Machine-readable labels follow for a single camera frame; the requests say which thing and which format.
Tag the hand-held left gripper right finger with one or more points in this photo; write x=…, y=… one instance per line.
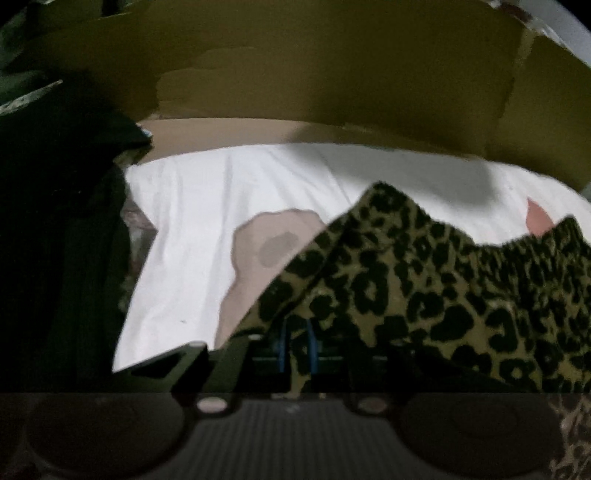
x=314, y=353

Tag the leopard print garment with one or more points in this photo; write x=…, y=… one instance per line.
x=415, y=277

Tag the white bear print bedsheet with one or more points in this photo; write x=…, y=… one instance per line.
x=194, y=221

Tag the brown cardboard sheet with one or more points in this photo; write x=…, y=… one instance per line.
x=323, y=69

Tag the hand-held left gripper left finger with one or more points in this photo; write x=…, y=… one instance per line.
x=280, y=353

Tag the black garment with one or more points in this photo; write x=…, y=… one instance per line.
x=55, y=230

